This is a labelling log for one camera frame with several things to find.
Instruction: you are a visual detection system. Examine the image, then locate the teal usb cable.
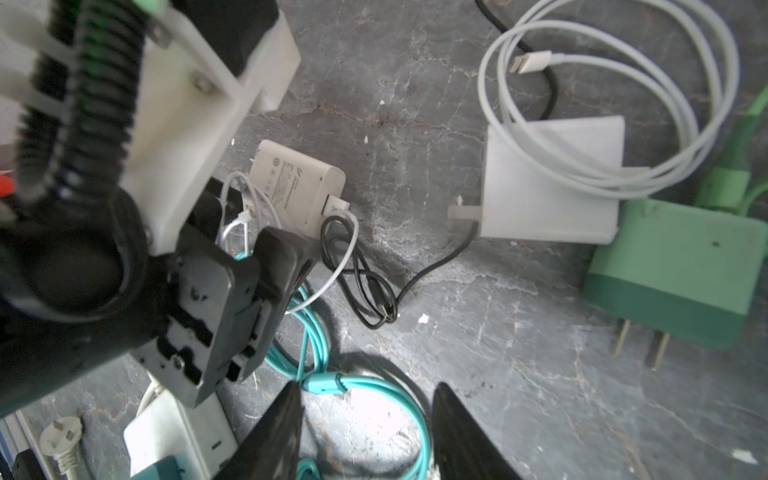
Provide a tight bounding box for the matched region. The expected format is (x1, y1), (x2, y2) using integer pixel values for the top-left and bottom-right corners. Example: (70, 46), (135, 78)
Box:
(236, 251), (433, 480)

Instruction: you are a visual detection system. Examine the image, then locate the green charger left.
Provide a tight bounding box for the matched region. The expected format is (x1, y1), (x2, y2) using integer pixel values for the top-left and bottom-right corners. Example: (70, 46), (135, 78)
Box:
(582, 199), (767, 367)

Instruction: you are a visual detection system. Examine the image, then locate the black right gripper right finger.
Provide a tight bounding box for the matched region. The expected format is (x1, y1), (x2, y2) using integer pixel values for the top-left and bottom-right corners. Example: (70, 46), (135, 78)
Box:
(431, 382), (522, 480)

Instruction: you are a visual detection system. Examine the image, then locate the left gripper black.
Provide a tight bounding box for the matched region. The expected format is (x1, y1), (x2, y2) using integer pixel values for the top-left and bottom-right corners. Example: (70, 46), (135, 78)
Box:
(128, 179), (322, 409)

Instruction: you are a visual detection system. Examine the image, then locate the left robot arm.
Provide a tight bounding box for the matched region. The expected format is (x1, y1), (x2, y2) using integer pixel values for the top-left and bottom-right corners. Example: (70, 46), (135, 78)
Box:
(1, 1), (260, 414)

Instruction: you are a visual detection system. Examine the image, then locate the white multicolour power strip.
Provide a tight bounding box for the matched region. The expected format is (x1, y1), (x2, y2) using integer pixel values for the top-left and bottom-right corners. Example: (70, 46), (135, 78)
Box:
(123, 379), (237, 479)

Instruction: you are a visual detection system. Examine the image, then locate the teal charger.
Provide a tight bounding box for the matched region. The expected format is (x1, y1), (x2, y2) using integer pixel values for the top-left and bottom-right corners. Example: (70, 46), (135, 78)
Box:
(130, 456), (182, 480)

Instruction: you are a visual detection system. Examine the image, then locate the white power strip cord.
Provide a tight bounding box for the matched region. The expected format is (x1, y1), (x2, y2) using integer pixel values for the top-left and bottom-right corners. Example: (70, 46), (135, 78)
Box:
(38, 415), (85, 480)

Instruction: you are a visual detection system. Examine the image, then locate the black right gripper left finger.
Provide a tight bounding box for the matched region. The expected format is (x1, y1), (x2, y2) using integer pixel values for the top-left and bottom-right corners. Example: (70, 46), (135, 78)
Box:
(215, 381), (304, 480)

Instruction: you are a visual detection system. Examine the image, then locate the black thin cable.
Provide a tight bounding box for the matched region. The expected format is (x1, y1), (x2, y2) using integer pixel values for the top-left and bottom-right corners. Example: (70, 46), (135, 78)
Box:
(319, 0), (560, 331)

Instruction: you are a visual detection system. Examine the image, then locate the thin white usb cable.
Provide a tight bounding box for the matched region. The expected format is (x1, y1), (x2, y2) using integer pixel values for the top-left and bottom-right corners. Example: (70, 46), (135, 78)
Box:
(215, 170), (361, 314)

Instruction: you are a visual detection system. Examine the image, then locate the white coiled usb cable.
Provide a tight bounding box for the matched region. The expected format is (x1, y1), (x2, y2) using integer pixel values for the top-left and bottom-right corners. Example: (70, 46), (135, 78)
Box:
(476, 0), (741, 201)

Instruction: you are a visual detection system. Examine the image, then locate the beige labelled charger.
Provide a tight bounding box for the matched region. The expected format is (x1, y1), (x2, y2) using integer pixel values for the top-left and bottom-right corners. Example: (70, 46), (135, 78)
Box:
(249, 140), (346, 240)

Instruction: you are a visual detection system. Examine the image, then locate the white charger with label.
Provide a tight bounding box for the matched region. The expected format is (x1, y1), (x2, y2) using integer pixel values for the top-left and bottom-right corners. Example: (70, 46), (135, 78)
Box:
(448, 115), (625, 245)

